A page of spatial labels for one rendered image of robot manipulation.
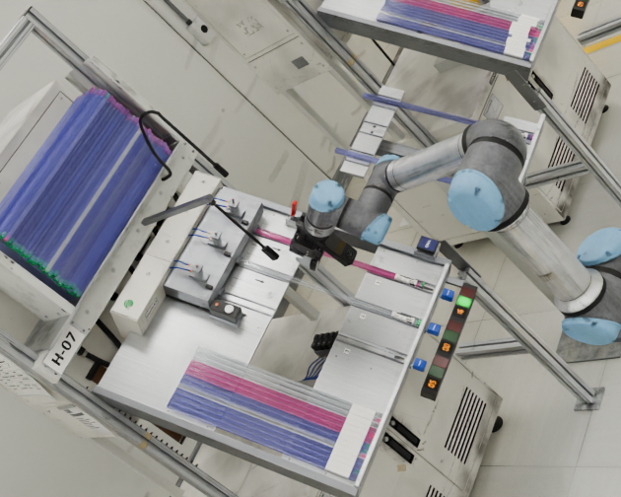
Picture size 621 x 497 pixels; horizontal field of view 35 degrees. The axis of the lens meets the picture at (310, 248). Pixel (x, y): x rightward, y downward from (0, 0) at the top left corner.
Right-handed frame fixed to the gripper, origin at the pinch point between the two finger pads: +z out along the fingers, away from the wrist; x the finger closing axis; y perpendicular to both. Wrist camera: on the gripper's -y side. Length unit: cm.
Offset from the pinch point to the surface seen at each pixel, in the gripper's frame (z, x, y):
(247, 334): 12.9, 19.3, 9.2
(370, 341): 7.3, 9.3, -20.4
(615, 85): 74, -174, -70
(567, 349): 59, -42, -80
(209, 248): 10.6, 2.0, 28.9
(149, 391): 16, 43, 25
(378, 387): 6.1, 20.5, -26.8
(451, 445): 60, 4, -56
